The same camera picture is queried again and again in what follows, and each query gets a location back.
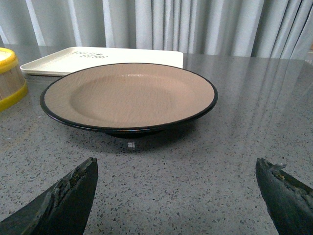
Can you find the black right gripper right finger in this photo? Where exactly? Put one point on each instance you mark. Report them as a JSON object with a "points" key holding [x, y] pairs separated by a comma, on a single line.
{"points": [[288, 200]]}

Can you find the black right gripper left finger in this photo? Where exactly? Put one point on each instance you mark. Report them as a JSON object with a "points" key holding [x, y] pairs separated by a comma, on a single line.
{"points": [[63, 209]]}

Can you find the tan plate with black rim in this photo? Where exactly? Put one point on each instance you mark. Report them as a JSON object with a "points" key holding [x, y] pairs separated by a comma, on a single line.
{"points": [[129, 99]]}

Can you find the cream bear-print tray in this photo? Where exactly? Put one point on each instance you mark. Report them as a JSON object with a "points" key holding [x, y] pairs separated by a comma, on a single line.
{"points": [[77, 58]]}

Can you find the yellow-rimmed bamboo steamer basket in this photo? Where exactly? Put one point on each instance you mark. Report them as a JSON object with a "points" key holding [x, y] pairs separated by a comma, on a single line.
{"points": [[13, 86]]}

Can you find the grey pleated curtain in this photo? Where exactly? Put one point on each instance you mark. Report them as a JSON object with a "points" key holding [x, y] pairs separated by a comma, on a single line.
{"points": [[257, 28]]}

